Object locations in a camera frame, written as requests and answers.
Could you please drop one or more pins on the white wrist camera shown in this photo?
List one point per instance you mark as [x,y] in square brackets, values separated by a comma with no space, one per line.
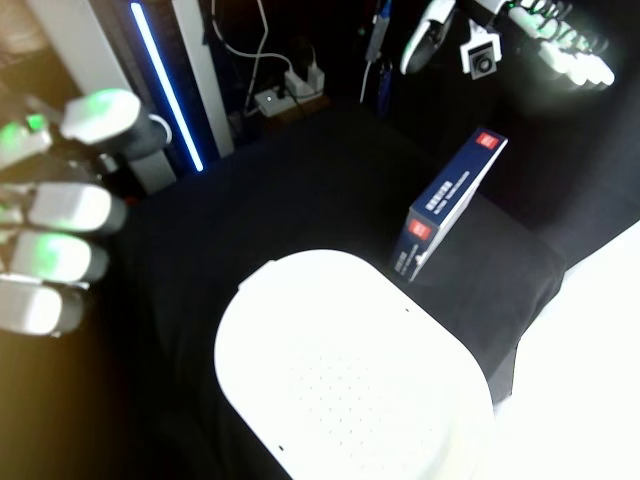
[482,55]

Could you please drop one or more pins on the blue and white box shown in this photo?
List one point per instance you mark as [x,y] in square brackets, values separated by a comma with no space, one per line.
[450,195]

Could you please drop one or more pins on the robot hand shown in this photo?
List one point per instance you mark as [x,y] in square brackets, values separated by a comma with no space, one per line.
[70,205]
[560,55]

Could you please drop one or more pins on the white studded oval tray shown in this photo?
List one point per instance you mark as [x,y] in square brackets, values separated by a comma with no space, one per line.
[350,370]

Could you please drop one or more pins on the white plug adapter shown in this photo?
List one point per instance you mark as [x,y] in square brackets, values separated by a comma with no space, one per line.
[302,80]

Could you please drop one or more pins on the narrow white upright post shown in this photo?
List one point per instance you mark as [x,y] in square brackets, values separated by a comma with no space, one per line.
[200,60]

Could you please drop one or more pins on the black table cloth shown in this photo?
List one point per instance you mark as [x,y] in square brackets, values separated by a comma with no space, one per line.
[280,200]

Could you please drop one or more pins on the white power strip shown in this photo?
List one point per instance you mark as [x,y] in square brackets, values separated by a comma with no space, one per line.
[270,100]

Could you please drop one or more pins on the wide white upright panel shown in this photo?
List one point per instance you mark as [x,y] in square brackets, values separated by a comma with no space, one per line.
[85,50]

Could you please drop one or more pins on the blue glowing light strip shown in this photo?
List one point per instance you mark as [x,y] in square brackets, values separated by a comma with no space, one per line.
[165,85]

